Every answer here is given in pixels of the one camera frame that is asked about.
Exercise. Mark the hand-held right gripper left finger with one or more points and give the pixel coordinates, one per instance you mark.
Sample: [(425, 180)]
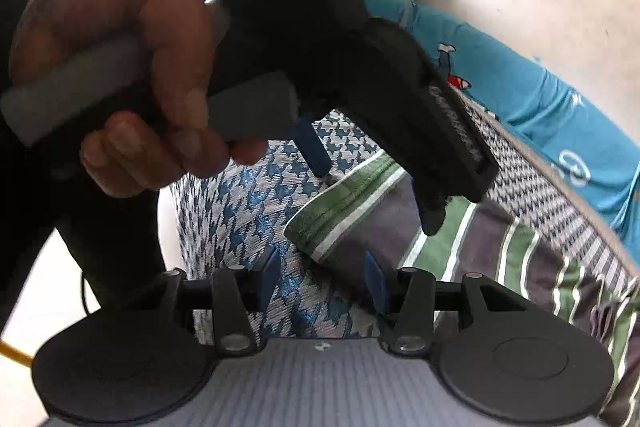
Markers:
[(270, 274)]

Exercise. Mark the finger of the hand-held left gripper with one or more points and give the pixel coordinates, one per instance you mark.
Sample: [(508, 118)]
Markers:
[(430, 212), (312, 147)]

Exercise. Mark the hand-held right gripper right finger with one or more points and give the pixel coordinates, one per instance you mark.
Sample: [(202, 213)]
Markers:
[(376, 279)]

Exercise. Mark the green grey striped shirt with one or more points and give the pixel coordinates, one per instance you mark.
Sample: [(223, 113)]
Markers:
[(475, 237)]

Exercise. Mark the person's left hand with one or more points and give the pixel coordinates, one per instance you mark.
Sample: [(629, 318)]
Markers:
[(125, 2)]

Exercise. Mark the blue houndstooth mat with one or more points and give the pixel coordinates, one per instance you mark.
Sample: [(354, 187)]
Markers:
[(240, 207)]

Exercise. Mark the person's dark clothing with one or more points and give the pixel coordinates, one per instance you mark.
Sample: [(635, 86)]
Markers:
[(50, 232)]

